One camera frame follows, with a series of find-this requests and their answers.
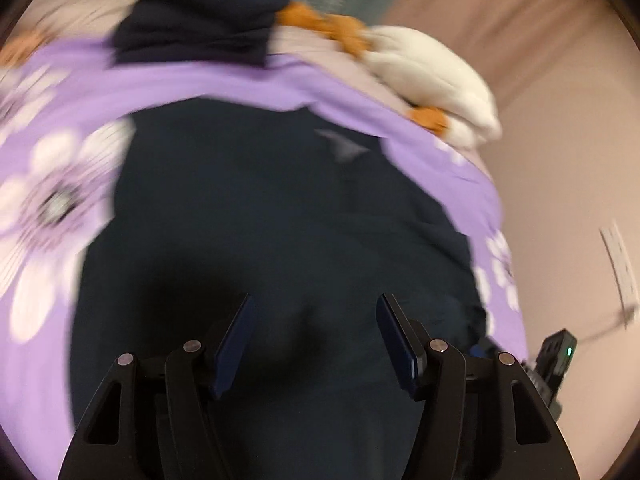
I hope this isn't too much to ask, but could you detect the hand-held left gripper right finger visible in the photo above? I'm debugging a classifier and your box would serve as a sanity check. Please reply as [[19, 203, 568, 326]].
[[376, 294, 581, 480]]

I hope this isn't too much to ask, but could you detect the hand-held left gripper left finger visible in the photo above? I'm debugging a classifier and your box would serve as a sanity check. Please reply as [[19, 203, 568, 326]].
[[57, 294, 258, 480]]

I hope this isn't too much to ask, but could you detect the dark navy pleated skirt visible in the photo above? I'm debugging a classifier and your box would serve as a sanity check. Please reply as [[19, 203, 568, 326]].
[[70, 97, 488, 480]]

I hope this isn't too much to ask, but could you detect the folded navy clothes stack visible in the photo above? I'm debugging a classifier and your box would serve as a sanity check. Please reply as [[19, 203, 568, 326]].
[[111, 0, 292, 67]]

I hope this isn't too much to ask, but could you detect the white fleece blanket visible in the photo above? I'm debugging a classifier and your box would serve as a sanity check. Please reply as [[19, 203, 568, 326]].
[[362, 25, 503, 150]]

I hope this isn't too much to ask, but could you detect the purple floral bed sheet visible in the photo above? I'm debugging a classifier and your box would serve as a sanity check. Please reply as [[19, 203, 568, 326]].
[[0, 37, 530, 466]]

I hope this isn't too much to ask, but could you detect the orange cloth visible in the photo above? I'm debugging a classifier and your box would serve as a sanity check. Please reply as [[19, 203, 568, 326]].
[[276, 1, 449, 137]]

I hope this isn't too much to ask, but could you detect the pale pink quilt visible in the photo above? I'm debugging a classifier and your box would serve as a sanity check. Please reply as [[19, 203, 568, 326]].
[[15, 0, 151, 51]]

